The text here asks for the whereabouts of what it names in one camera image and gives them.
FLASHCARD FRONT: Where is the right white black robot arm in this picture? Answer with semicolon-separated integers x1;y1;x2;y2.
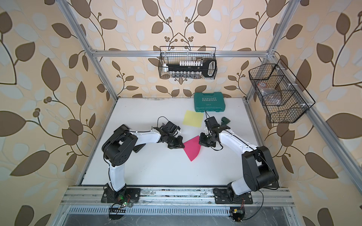
199;116;279;199

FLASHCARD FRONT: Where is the green black pipe wrench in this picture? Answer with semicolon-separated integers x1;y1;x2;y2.
221;117;231;125

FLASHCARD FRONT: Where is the black wire basket back wall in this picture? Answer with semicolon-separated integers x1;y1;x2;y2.
158;46;217;79

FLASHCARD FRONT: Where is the yellow square paper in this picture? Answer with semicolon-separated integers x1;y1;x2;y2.
183;110;204;128

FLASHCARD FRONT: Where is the plastic bag in basket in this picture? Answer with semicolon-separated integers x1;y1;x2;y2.
257;82;282;105

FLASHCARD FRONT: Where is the pink square paper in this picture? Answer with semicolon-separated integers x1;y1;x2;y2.
184;136;201;162

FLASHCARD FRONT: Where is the black wire basket right wall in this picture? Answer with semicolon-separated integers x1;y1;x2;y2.
248;59;315;123

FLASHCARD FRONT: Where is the black flat tray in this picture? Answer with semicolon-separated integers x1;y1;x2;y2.
133;144;146;153

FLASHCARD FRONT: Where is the aluminium front rail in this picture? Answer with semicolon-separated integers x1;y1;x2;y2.
60;186;295;207

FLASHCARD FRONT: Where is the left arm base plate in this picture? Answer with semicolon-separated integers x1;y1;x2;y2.
101;186;141;203

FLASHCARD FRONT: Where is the green tool case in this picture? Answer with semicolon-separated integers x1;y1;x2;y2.
194;92;226;112

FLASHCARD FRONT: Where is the black socket holder tool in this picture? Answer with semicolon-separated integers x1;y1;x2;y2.
159;58;217;79

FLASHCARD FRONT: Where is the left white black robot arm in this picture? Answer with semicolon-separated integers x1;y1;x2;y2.
101;121;185;192

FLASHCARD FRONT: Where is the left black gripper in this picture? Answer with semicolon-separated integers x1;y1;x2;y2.
166;134;187;149

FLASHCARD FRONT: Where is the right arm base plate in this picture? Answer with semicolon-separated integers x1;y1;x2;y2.
213;188;253;204

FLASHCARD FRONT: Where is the black wire basket wall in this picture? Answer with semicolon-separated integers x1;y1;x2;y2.
158;46;217;79
248;59;315;123

